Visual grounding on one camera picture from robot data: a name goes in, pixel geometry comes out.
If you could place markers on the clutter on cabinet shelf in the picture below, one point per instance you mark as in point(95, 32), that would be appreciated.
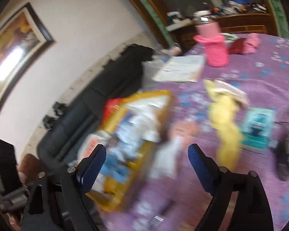
point(219, 9)

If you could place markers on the person's left hand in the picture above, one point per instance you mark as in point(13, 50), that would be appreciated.
point(29, 167)

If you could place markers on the white green cloth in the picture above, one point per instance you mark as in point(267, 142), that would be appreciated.
point(230, 37)

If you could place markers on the black plastic clip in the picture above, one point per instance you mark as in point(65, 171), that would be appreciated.
point(50, 121)
point(59, 108)

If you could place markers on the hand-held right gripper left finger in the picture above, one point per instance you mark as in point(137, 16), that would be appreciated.
point(94, 168)

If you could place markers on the framed wall picture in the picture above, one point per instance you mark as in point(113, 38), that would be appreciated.
point(12, 60)

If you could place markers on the small metal clip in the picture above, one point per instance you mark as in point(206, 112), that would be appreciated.
point(157, 219)

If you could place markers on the black sofa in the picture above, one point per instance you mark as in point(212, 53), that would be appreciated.
point(91, 105)

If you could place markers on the red cloth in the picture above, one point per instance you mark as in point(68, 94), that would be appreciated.
point(237, 46)

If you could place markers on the white printed paper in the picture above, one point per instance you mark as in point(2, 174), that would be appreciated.
point(180, 68)

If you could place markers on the cardboard box with yellow tape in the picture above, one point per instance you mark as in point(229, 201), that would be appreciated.
point(139, 134)

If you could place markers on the yellow cloth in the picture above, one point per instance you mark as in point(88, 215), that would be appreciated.
point(225, 122)

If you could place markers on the pink cloth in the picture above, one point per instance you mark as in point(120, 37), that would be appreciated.
point(251, 42)

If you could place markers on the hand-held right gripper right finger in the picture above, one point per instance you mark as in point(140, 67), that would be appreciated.
point(200, 168)

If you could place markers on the teal card packet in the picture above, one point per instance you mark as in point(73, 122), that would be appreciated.
point(257, 128)

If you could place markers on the wooden cabinet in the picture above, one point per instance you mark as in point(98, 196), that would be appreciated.
point(226, 21)

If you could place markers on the red packet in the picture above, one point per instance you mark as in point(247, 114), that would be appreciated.
point(114, 108)

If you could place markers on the pink knitted bottle sleeve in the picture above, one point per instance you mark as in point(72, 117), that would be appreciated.
point(215, 48)

